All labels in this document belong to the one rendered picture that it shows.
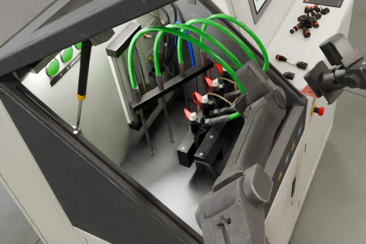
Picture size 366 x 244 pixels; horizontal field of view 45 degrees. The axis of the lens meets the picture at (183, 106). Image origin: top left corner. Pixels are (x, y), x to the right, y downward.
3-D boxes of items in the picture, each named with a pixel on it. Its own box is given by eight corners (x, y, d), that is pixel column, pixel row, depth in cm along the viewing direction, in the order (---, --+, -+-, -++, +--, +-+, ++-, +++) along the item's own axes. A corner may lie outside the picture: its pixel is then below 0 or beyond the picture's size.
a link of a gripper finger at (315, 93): (298, 70, 124) (321, 60, 116) (312, 90, 125) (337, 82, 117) (284, 84, 121) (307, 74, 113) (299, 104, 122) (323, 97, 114)
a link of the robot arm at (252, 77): (252, 130, 99) (284, 109, 95) (220, 90, 98) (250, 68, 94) (260, 110, 110) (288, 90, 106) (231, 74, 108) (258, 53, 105)
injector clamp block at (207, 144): (208, 186, 149) (204, 158, 139) (182, 177, 153) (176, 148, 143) (246, 117, 169) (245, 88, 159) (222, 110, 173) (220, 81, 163)
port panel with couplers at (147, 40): (156, 75, 159) (139, -1, 137) (147, 73, 160) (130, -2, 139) (172, 53, 167) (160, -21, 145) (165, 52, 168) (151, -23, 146)
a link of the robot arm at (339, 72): (361, 85, 103) (374, 73, 106) (346, 60, 103) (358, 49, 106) (340, 92, 109) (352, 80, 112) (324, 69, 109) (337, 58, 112)
